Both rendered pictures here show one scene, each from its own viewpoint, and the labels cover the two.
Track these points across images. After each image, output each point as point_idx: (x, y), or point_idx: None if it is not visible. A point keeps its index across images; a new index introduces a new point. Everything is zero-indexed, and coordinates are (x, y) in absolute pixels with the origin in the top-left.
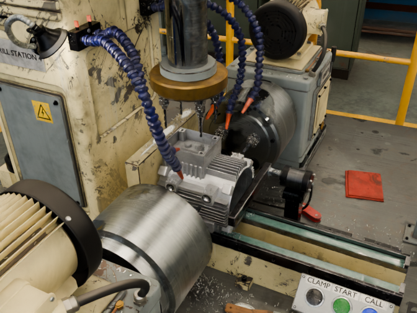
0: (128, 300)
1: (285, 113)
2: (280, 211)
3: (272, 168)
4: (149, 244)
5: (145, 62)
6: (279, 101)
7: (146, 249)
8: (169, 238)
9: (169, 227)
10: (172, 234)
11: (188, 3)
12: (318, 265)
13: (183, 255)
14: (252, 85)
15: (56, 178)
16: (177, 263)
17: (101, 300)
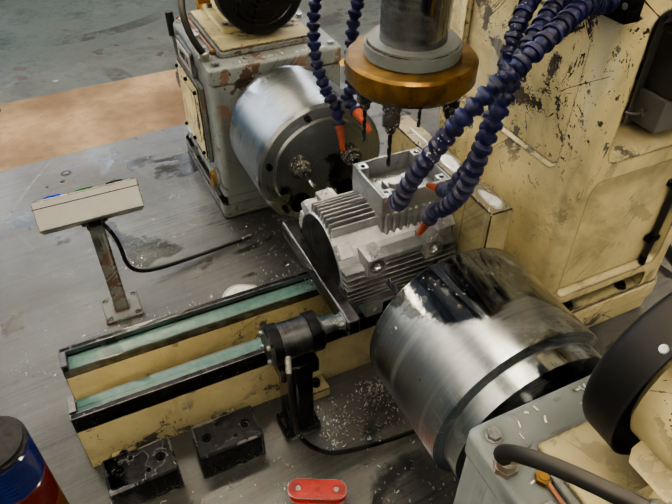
0: (212, 56)
1: (421, 362)
2: (360, 459)
3: (337, 318)
4: (257, 86)
5: (563, 91)
6: (447, 345)
7: (254, 84)
8: (257, 103)
9: (265, 103)
10: (259, 107)
11: None
12: (183, 323)
13: (244, 125)
14: (522, 308)
15: None
16: (240, 118)
17: (222, 42)
